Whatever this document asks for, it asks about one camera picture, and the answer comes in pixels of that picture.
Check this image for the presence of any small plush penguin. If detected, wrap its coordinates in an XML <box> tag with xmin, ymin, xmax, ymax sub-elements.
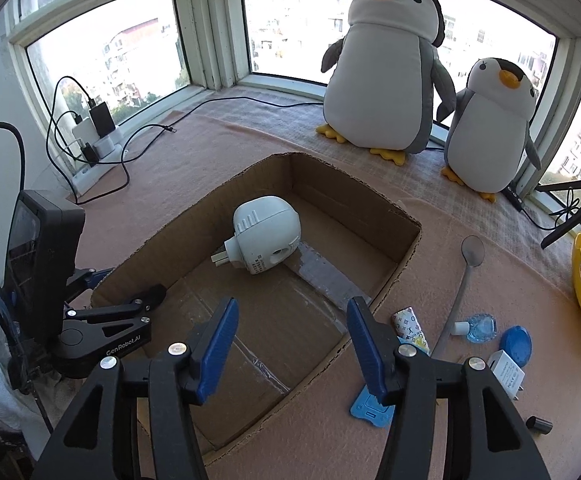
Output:
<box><xmin>437</xmin><ymin>58</ymin><xmax>541</xmax><ymax>203</ymax></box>

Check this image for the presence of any blue round lid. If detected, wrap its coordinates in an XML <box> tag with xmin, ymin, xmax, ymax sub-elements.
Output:
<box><xmin>499</xmin><ymin>325</ymin><xmax>533</xmax><ymax>368</ymax></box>

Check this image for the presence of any checkered cloth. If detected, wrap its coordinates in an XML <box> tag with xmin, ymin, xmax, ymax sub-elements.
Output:
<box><xmin>189</xmin><ymin>84</ymin><xmax>577</xmax><ymax>256</ymax></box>

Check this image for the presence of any grey long spoon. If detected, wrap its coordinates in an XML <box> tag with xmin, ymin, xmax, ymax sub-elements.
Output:
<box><xmin>432</xmin><ymin>235</ymin><xmax>485</xmax><ymax>360</ymax></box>

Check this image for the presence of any pink felt mat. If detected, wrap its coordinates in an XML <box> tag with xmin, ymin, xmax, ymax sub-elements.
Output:
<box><xmin>69</xmin><ymin>104</ymin><xmax>581</xmax><ymax>480</ymax></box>

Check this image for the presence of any blue plastic card piece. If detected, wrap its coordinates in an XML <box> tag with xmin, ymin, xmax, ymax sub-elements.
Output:
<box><xmin>349</xmin><ymin>386</ymin><xmax>395</xmax><ymax>428</ymax></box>

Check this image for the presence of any clear blue small bottle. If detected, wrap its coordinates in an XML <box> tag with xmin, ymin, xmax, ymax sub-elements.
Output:
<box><xmin>451</xmin><ymin>313</ymin><xmax>497</xmax><ymax>344</ymax></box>

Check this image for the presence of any large plush penguin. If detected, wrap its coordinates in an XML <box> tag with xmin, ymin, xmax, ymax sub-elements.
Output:
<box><xmin>315</xmin><ymin>0</ymin><xmax>457</xmax><ymax>166</ymax></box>

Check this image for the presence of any black inline remote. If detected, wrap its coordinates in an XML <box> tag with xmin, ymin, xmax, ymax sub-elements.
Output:
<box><xmin>501</xmin><ymin>186</ymin><xmax>524</xmax><ymax>212</ymax></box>

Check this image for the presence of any white power strip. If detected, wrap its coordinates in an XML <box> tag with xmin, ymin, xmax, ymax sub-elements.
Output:
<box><xmin>69</xmin><ymin>127</ymin><xmax>127</xmax><ymax>198</ymax></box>

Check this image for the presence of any black cylinder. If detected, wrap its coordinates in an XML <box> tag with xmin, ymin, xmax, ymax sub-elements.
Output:
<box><xmin>526</xmin><ymin>416</ymin><xmax>553</xmax><ymax>436</ymax></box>

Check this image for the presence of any black plug adapter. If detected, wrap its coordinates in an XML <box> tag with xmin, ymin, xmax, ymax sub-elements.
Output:
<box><xmin>81</xmin><ymin>143</ymin><xmax>100</xmax><ymax>167</ymax></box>

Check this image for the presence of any brown cardboard box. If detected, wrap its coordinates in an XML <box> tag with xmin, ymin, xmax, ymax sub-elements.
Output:
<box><xmin>92</xmin><ymin>153</ymin><xmax>421</xmax><ymax>461</ymax></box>

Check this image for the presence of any black cable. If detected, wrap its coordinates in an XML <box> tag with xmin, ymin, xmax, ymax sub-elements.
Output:
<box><xmin>0</xmin><ymin>75</ymin><xmax>325</xmax><ymax>394</ymax></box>

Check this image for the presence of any white USB charger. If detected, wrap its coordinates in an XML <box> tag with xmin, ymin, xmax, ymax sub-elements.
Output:
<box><xmin>487</xmin><ymin>350</ymin><xmax>525</xmax><ymax>400</ymax></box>

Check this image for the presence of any white round plug device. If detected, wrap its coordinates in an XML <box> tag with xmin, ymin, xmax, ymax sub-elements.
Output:
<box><xmin>211</xmin><ymin>195</ymin><xmax>301</xmax><ymax>275</ymax></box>

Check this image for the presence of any patterned silver lighter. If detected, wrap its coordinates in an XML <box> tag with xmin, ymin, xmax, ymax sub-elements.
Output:
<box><xmin>391</xmin><ymin>307</ymin><xmax>431</xmax><ymax>354</ymax></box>

